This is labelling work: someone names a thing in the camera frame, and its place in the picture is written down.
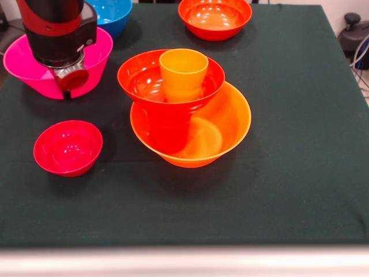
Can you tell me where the large pink bowl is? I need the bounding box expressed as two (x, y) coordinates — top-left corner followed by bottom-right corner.
(2, 27), (114, 100)

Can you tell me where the red-orange plastic cup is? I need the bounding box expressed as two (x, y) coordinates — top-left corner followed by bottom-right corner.
(147, 111), (191, 155)

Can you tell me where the red-orange plastic bowl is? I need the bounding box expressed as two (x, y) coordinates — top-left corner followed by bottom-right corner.
(117, 48), (226, 115)
(178, 0), (253, 42)

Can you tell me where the orange plastic cup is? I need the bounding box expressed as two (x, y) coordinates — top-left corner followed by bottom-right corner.
(159, 48), (209, 104)

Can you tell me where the large blue bowl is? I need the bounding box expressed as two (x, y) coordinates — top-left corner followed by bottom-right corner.
(85, 0), (134, 39)

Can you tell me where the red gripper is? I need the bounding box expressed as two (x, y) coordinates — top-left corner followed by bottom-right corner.
(54, 68), (90, 100)

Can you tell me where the tangle of cables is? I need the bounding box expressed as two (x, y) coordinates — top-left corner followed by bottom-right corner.
(350, 34), (369, 98)

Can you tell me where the large orange bowl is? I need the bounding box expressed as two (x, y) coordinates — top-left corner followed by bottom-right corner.
(130, 81), (253, 169)

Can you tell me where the dark green tablecloth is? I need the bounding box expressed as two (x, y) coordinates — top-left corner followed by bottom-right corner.
(0, 2), (369, 249)

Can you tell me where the small crimson bowl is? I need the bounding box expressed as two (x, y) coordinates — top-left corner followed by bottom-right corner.
(33, 120), (104, 178)

